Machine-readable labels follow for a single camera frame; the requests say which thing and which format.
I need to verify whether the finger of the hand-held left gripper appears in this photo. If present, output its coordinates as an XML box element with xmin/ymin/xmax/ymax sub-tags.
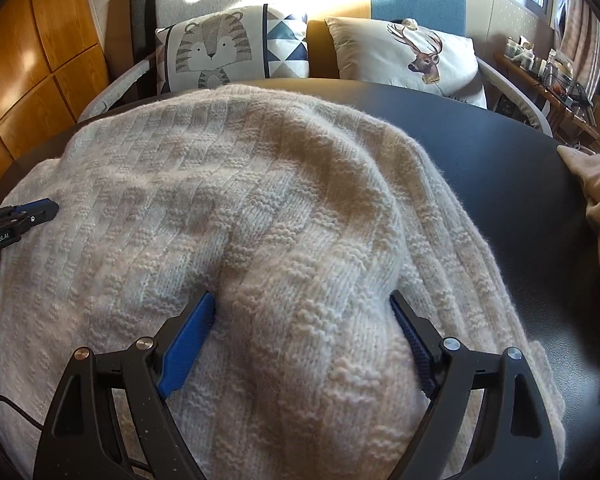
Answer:
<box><xmin>12</xmin><ymin>199</ymin><xmax>60</xmax><ymax>213</ymax></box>
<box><xmin>22</xmin><ymin>205</ymin><xmax>62</xmax><ymax>227</ymax></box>

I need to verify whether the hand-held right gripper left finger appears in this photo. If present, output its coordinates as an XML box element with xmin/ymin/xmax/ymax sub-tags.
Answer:
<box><xmin>32</xmin><ymin>291</ymin><xmax>217</xmax><ymax>480</ymax></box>

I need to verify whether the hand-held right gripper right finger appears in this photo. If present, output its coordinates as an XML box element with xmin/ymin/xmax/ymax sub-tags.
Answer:
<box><xmin>389</xmin><ymin>290</ymin><xmax>563</xmax><ymax>480</ymax></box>

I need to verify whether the white knit sweater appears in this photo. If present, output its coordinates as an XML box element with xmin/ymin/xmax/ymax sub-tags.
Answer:
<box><xmin>0</xmin><ymin>84</ymin><xmax>566</xmax><ymax>480</ymax></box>

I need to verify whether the wooden wardrobe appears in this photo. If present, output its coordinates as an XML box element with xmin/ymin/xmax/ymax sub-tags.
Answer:
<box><xmin>0</xmin><ymin>0</ymin><xmax>111</xmax><ymax>211</ymax></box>

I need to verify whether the tiger print pillow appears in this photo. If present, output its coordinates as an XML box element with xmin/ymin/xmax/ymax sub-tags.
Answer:
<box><xmin>155</xmin><ymin>5</ymin><xmax>311</xmax><ymax>96</ymax></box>

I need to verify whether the wooden side table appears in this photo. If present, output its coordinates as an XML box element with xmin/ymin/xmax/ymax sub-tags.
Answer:
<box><xmin>495</xmin><ymin>50</ymin><xmax>600</xmax><ymax>141</ymax></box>

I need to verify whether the deer print pillow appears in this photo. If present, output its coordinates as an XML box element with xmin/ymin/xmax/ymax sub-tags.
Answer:
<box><xmin>325</xmin><ymin>16</ymin><xmax>488</xmax><ymax>108</ymax></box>

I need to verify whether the group of small jars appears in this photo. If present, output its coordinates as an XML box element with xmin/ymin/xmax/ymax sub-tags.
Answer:
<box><xmin>502</xmin><ymin>35</ymin><xmax>537</xmax><ymax>70</ymax></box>

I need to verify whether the floral curtain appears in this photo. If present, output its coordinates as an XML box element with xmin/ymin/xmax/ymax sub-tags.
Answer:
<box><xmin>555</xmin><ymin>0</ymin><xmax>600</xmax><ymax>111</ymax></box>

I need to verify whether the black cable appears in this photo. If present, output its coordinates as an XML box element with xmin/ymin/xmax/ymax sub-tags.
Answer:
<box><xmin>0</xmin><ymin>394</ymin><xmax>48</xmax><ymax>432</ymax></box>

